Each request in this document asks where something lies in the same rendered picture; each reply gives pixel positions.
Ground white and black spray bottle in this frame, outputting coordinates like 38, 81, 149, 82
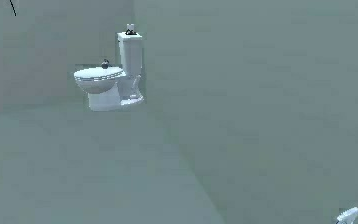
124, 23, 138, 36

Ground white toilet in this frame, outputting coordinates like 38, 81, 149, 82
73, 31, 145, 112

